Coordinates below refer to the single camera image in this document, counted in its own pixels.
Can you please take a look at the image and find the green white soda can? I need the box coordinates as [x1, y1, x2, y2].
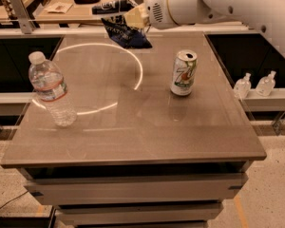
[170, 49, 198, 96]

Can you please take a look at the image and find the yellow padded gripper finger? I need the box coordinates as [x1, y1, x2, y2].
[123, 4, 149, 29]

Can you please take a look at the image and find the black object on desk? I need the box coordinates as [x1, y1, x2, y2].
[73, 0, 101, 5]

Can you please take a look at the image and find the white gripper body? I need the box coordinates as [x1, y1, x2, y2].
[145, 0, 213, 29]

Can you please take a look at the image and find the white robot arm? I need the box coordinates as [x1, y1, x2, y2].
[124, 0, 285, 58]

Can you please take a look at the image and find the clear sanitizer bottle right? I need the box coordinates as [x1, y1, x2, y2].
[256, 70, 276, 97]

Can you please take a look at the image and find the black floor cable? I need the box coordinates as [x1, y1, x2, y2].
[0, 190, 29, 215]

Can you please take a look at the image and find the left metal bracket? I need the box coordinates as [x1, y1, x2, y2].
[9, 0, 35, 34]

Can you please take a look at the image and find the blue chip bag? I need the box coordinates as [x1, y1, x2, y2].
[91, 0, 153, 50]

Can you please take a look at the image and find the cabinet drawer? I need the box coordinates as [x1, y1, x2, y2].
[56, 203, 222, 226]
[25, 173, 247, 205]

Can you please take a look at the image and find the lower cabinet drawer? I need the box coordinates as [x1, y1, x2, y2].
[56, 203, 222, 226]

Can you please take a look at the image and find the upper cabinet drawer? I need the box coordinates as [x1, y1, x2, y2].
[25, 173, 247, 205]

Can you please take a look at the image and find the clear plastic water bottle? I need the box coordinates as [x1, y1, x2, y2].
[28, 51, 77, 127]

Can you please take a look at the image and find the brown paper envelope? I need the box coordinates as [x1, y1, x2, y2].
[46, 2, 72, 14]

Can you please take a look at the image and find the clear sanitizer bottle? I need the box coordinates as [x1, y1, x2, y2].
[256, 70, 276, 97]
[233, 73, 251, 100]

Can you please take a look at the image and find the clear sanitizer bottle left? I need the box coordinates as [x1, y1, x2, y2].
[233, 73, 251, 100]

